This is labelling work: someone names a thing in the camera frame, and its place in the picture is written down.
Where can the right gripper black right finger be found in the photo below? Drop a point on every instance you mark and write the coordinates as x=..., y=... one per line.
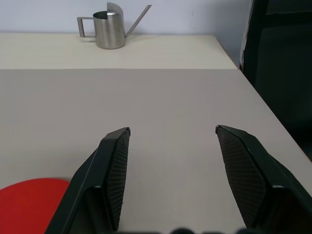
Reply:
x=256, y=170

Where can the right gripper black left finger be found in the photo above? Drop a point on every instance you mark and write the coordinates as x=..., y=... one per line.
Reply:
x=97, y=170

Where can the red table tennis paddle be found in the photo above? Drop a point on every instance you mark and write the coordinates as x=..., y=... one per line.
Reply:
x=24, y=207

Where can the black mesh office chair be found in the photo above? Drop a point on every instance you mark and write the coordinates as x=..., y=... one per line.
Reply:
x=280, y=61

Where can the stainless steel watering can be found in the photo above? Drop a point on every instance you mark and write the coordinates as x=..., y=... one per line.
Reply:
x=109, y=31

